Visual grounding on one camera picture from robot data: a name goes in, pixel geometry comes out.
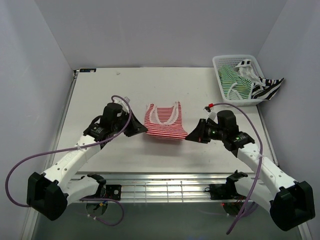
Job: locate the blue label sticker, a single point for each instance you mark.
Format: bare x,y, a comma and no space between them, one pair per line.
87,70

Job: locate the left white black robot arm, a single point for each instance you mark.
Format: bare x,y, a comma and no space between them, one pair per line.
64,170

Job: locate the black white striped tank top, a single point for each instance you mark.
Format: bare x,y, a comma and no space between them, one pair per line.
263,88

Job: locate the white plastic basket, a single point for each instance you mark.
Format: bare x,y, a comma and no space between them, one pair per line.
233,60

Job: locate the red white striped tank top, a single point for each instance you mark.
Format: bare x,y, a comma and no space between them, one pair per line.
165,122

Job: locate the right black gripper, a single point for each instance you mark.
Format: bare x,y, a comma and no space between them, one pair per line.
198,134

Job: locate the green white striped tank top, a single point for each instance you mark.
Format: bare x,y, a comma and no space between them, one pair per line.
234,86

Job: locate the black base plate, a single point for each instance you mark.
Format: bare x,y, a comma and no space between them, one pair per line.
222,192
111,191

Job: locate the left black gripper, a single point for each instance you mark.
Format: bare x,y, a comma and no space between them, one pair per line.
136,127

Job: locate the aluminium frame rail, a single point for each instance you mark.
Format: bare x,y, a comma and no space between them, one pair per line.
162,187

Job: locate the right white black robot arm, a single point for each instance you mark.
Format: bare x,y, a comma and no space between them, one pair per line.
290,203

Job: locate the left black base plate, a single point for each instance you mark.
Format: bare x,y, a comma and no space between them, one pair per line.
111,191

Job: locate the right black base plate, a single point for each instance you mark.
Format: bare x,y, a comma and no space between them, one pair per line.
222,192

